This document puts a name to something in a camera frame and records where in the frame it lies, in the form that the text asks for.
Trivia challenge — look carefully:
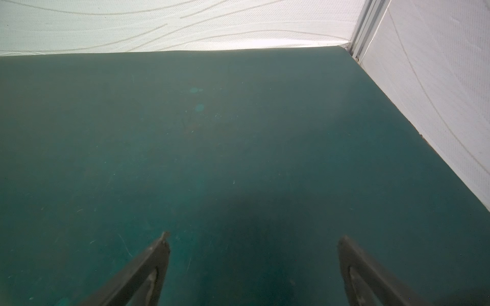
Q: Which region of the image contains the aluminium corner frame post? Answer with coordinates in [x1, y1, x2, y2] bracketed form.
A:
[347, 0, 390, 64]

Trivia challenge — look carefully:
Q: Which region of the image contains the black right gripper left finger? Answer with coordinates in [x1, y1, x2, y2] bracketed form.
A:
[80, 232, 170, 306]

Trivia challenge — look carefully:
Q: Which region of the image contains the green table mat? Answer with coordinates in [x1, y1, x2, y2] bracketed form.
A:
[1, 47, 489, 305]

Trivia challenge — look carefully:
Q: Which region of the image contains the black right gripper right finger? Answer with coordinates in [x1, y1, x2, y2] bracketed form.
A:
[338, 236, 430, 306]

